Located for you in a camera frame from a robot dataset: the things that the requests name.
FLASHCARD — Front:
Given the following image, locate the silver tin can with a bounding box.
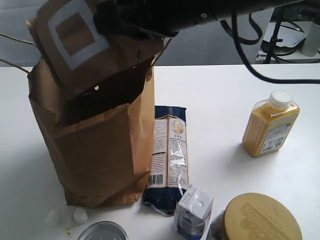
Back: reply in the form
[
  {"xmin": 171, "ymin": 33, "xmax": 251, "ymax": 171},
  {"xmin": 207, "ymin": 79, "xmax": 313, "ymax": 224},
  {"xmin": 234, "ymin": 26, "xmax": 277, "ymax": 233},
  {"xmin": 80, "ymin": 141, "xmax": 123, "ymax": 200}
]
[{"xmin": 77, "ymin": 221, "xmax": 129, "ymax": 240}]

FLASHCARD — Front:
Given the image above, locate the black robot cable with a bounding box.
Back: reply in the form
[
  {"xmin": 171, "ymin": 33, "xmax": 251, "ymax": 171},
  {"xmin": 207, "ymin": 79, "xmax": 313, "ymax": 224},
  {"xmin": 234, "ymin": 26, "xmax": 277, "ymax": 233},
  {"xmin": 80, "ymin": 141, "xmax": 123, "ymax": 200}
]
[{"xmin": 219, "ymin": 0, "xmax": 320, "ymax": 84}]

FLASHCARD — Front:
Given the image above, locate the small white milk carton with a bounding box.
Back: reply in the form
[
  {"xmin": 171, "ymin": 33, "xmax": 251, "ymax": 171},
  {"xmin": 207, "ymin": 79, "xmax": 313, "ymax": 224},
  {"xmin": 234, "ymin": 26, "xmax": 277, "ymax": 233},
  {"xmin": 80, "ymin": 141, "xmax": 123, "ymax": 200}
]
[{"xmin": 173, "ymin": 185, "xmax": 214, "ymax": 240}]

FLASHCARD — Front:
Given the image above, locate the brown snack pouch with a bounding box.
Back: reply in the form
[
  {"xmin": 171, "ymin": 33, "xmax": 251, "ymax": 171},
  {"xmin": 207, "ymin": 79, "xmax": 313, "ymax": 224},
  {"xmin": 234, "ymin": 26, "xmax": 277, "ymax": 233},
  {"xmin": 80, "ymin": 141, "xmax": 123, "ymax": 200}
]
[{"xmin": 29, "ymin": 0, "xmax": 164, "ymax": 97}]

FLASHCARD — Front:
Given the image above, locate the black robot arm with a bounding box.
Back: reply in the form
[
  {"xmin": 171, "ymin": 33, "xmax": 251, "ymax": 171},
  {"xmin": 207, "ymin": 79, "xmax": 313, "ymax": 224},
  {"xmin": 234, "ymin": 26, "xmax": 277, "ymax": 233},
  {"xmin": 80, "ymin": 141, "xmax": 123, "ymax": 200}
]
[{"xmin": 93, "ymin": 0, "xmax": 293, "ymax": 40}]

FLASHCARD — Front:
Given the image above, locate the clear plastic wrapper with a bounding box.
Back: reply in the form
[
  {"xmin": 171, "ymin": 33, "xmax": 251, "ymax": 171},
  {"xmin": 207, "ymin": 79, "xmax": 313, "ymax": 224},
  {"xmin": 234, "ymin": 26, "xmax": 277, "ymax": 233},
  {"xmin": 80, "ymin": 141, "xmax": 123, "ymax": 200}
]
[{"xmin": 44, "ymin": 206, "xmax": 89, "ymax": 229}]

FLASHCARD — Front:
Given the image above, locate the yellow millet plastic bottle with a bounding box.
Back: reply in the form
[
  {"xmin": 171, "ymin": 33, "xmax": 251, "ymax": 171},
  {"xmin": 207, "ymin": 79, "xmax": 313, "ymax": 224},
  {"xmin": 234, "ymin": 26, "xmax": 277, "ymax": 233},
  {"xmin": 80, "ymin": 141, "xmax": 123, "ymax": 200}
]
[{"xmin": 242, "ymin": 90, "xmax": 300, "ymax": 157}]

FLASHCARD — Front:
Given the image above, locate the black cable on desk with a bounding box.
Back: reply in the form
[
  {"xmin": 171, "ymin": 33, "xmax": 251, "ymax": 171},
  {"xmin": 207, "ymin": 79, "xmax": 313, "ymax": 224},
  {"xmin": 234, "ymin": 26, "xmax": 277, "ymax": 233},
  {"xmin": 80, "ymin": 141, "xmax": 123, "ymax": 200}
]
[{"xmin": 260, "ymin": 20, "xmax": 320, "ymax": 64}]

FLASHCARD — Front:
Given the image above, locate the brown paper grocery bag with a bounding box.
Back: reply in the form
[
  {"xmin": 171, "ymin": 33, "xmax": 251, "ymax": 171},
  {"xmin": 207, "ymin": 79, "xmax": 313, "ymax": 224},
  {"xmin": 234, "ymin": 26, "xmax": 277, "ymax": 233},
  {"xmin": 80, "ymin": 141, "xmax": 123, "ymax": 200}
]
[{"xmin": 0, "ymin": 32, "xmax": 173, "ymax": 209}]

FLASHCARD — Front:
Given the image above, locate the white cylinder container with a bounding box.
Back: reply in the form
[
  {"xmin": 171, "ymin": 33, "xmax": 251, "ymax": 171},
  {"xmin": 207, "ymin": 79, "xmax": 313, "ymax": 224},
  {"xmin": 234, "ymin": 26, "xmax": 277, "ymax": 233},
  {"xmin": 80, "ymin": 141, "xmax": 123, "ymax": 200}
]
[{"xmin": 301, "ymin": 21, "xmax": 320, "ymax": 57}]

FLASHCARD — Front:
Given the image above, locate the jar with gold lid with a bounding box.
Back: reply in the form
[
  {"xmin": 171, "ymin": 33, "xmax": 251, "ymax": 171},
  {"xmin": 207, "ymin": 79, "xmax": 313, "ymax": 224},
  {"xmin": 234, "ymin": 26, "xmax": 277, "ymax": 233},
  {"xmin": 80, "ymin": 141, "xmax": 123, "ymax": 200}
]
[{"xmin": 206, "ymin": 192, "xmax": 303, "ymax": 240}]

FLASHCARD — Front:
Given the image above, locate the black tripod stand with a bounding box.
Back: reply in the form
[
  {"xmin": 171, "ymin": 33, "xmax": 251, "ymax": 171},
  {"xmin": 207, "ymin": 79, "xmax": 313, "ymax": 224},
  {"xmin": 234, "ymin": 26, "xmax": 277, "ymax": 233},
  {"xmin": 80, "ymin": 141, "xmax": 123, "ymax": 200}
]
[{"xmin": 263, "ymin": 6, "xmax": 286, "ymax": 64}]

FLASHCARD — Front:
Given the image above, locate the white paper sheet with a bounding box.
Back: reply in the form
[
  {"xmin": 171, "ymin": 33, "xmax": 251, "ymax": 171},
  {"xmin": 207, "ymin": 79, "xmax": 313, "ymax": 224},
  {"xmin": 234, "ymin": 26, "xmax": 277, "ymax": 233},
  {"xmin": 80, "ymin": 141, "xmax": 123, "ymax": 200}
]
[{"xmin": 263, "ymin": 22, "xmax": 306, "ymax": 48}]

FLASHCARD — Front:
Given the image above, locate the dark blue noodle packet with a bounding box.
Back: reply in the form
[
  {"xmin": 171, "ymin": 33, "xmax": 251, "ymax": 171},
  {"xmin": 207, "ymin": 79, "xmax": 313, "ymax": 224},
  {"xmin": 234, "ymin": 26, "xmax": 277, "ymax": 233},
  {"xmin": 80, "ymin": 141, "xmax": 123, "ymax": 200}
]
[{"xmin": 143, "ymin": 105, "xmax": 189, "ymax": 217}]

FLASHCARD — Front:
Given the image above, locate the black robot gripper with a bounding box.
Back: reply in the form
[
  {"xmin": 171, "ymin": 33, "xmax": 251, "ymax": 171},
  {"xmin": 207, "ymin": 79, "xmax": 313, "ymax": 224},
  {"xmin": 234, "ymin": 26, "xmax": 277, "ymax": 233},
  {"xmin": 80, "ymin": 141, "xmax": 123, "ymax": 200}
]
[{"xmin": 92, "ymin": 0, "xmax": 181, "ymax": 41}]

